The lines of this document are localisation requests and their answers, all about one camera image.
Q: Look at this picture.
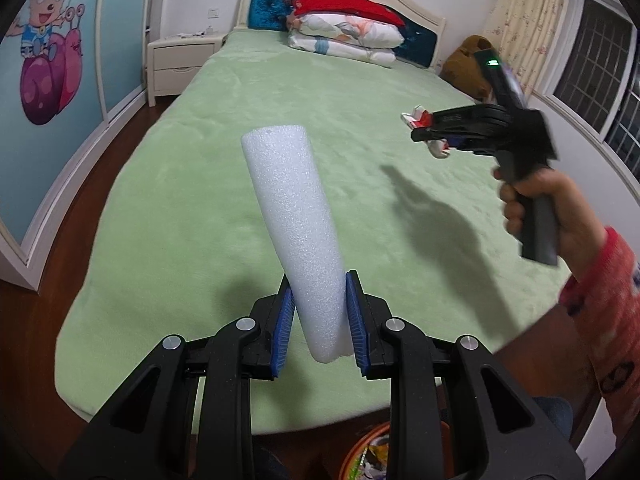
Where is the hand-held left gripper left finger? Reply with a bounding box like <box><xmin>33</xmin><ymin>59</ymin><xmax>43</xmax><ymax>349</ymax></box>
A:
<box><xmin>60</xmin><ymin>272</ymin><xmax>297</xmax><ymax>480</ymax></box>

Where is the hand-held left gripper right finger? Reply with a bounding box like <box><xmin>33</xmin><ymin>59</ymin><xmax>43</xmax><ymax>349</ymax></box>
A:
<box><xmin>344</xmin><ymin>269</ymin><xmax>587</xmax><ymax>480</ymax></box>

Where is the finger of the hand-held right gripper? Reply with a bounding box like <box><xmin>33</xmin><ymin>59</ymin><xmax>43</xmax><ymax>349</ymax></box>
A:
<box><xmin>441</xmin><ymin>132</ymin><xmax>503</xmax><ymax>154</ymax></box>
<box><xmin>410</xmin><ymin>102</ymin><xmax>512</xmax><ymax>143</ymax></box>

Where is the red white packet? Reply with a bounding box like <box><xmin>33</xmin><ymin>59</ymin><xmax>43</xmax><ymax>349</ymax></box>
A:
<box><xmin>399</xmin><ymin>104</ymin><xmax>454</xmax><ymax>160</ymax></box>

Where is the white foam tube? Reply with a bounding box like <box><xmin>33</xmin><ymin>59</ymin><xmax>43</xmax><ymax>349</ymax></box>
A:
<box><xmin>240</xmin><ymin>123</ymin><xmax>355</xmax><ymax>364</ymax></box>

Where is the orange plastic bin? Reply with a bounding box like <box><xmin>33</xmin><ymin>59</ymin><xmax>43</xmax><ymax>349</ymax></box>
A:
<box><xmin>339</xmin><ymin>420</ymin><xmax>397</xmax><ymax>480</ymax></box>

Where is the person's right hand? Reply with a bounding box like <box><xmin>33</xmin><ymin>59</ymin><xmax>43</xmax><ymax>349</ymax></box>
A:
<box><xmin>493</xmin><ymin>167</ymin><xmax>609</xmax><ymax>281</ymax></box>

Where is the brown teddy bear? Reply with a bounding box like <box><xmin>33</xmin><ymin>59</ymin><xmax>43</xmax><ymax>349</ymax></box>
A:
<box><xmin>439</xmin><ymin>34</ymin><xmax>501</xmax><ymax>101</ymax></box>

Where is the barred window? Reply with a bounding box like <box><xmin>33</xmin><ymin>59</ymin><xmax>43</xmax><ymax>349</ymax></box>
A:
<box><xmin>544</xmin><ymin>0</ymin><xmax>640</xmax><ymax>182</ymax></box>

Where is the floral curtain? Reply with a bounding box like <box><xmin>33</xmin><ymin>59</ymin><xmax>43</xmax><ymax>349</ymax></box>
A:
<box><xmin>482</xmin><ymin>0</ymin><xmax>571</xmax><ymax>94</ymax></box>

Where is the folded white floral quilt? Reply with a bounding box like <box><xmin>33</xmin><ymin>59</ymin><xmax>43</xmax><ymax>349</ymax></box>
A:
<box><xmin>288</xmin><ymin>35</ymin><xmax>397</xmax><ymax>67</ymax></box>

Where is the white floral pillow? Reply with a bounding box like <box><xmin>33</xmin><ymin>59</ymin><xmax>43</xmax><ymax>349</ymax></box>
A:
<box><xmin>287</xmin><ymin>10</ymin><xmax>404</xmax><ymax>52</ymax></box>

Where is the red pillow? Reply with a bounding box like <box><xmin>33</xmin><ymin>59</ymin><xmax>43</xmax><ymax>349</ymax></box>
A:
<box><xmin>292</xmin><ymin>0</ymin><xmax>407</xmax><ymax>29</ymax></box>

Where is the green bed blanket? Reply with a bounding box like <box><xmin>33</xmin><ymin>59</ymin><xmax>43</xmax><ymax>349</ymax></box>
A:
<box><xmin>54</xmin><ymin>27</ymin><xmax>577</xmax><ymax>437</ymax></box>

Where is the person's right leg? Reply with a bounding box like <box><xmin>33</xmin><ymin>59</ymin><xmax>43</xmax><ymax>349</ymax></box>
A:
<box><xmin>530</xmin><ymin>397</ymin><xmax>574</xmax><ymax>444</ymax></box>

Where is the white blue tufted headboard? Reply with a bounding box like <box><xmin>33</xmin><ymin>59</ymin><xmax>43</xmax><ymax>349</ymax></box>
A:
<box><xmin>233</xmin><ymin>0</ymin><xmax>448</xmax><ymax>74</ymax></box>

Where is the white nightstand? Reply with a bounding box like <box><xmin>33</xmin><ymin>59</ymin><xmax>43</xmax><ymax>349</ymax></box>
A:
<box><xmin>146</xmin><ymin>32</ymin><xmax>229</xmax><ymax>107</ymax></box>

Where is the blue cartoon wardrobe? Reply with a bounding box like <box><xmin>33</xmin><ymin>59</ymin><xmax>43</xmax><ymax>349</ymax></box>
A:
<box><xmin>0</xmin><ymin>0</ymin><xmax>162</xmax><ymax>292</ymax></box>

